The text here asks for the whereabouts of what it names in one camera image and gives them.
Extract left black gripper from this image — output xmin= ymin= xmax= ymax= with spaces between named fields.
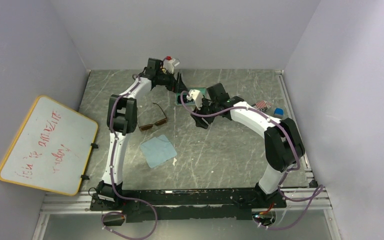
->
xmin=156 ymin=69 xmax=189 ymax=95

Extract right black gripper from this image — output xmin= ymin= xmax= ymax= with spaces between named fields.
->
xmin=190 ymin=96 xmax=219 ymax=130

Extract brown glasses case green lining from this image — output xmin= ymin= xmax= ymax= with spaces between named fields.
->
xmin=174 ymin=87 xmax=208 ymax=107

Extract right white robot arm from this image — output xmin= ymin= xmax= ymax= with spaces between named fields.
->
xmin=185 ymin=83 xmax=305 ymax=208

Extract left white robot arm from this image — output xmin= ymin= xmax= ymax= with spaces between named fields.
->
xmin=95 ymin=56 xmax=187 ymax=210

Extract brown tinted sunglasses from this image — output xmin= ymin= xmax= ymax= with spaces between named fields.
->
xmin=137 ymin=102 xmax=168 ymax=132

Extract pink yellow marker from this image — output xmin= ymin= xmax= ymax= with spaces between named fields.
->
xmin=145 ymin=68 xmax=155 ymax=73

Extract left blue cleaning cloth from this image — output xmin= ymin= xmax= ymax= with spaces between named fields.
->
xmin=140 ymin=134 xmax=177 ymax=168

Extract blue whiteboard eraser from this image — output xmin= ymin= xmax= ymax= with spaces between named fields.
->
xmin=273 ymin=107 xmax=284 ymax=119

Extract yellow framed whiteboard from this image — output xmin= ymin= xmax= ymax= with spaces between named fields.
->
xmin=0 ymin=95 xmax=99 ymax=196

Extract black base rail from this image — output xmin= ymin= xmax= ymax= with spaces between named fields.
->
xmin=90 ymin=187 xmax=287 ymax=223

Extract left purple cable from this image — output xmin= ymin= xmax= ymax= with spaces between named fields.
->
xmin=101 ymin=74 xmax=160 ymax=240

